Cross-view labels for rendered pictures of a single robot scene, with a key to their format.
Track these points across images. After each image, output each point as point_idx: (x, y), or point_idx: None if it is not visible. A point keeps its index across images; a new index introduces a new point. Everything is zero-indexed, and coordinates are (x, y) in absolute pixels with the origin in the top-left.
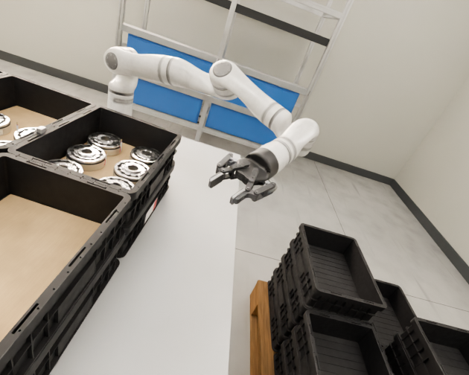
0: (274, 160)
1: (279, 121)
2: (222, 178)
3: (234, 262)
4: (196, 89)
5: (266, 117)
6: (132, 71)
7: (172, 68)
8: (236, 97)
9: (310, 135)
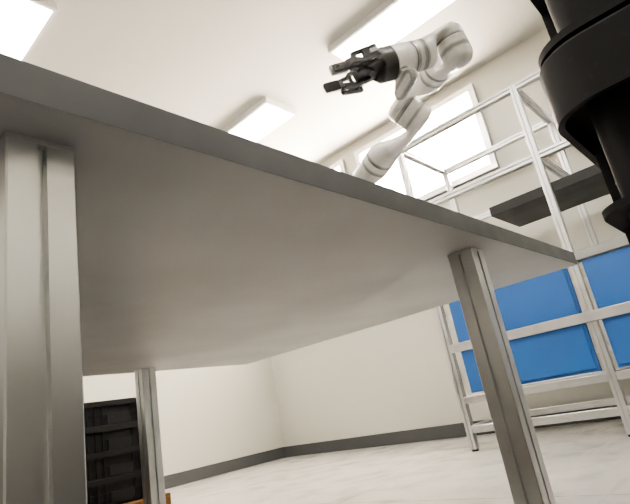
0: (383, 46)
1: None
2: (341, 86)
3: (455, 211)
4: (395, 148)
5: (422, 74)
6: None
7: (370, 150)
8: (425, 115)
9: (439, 27)
